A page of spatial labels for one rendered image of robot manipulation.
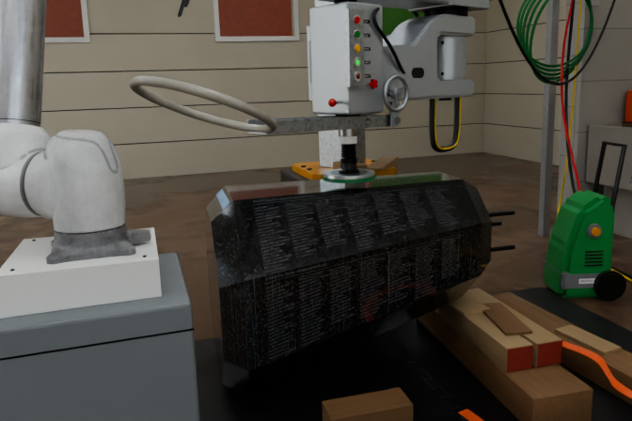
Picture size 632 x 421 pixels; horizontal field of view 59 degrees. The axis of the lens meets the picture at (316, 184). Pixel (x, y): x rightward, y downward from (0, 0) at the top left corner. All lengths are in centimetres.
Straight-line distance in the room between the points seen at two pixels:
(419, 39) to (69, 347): 182
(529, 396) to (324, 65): 142
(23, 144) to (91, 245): 28
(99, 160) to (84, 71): 704
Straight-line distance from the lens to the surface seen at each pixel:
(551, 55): 463
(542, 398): 223
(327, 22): 224
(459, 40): 273
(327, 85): 223
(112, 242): 133
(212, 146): 835
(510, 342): 235
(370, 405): 211
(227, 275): 203
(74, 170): 129
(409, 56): 243
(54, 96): 831
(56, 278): 128
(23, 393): 131
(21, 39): 149
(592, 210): 343
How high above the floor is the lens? 125
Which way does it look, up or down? 10 degrees down
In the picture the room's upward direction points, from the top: 2 degrees counter-clockwise
